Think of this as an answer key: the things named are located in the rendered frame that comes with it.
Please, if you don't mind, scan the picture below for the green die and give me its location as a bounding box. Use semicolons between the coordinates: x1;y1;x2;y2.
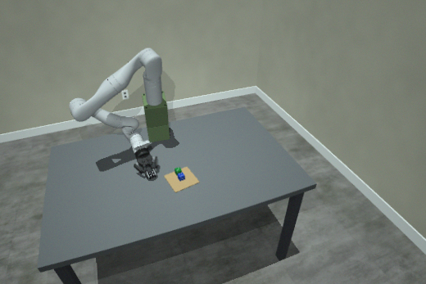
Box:
174;167;182;175

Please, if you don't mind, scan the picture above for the black die with white pips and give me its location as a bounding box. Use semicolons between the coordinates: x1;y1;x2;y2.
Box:
148;171;156;179

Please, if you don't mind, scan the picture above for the beige square mat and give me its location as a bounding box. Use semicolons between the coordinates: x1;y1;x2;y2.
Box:
164;167;199;193

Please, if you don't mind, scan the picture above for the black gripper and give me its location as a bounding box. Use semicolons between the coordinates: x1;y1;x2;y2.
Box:
134;148;157;179

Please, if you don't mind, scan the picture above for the blue die with white pips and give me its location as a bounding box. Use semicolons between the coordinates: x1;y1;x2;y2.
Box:
178;172;185;181

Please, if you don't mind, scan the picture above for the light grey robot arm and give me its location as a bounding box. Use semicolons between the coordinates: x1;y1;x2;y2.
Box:
69;48;162;153

